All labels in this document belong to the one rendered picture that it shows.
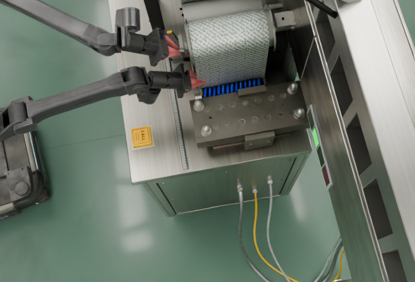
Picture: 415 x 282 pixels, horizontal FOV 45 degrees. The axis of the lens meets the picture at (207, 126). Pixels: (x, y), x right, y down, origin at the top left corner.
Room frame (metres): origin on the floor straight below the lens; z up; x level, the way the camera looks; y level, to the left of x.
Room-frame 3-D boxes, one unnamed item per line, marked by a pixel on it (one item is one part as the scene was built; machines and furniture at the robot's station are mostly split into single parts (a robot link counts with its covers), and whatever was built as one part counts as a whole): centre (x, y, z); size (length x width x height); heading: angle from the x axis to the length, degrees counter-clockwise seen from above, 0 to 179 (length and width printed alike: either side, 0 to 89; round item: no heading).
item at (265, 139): (0.51, -0.17, 0.96); 0.10 x 0.03 x 0.11; 93
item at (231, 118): (0.61, -0.15, 1.00); 0.40 x 0.16 x 0.06; 93
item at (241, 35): (0.91, -0.09, 1.16); 0.39 x 0.23 x 0.51; 3
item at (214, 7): (0.90, -0.10, 1.17); 0.26 x 0.12 x 0.12; 93
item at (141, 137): (0.61, 0.24, 0.91); 0.07 x 0.07 x 0.02; 3
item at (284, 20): (0.79, -0.28, 1.28); 0.06 x 0.05 x 0.02; 93
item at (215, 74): (0.72, -0.10, 1.11); 0.23 x 0.01 x 0.18; 93
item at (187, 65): (0.81, 0.06, 1.05); 0.06 x 0.05 x 0.31; 93
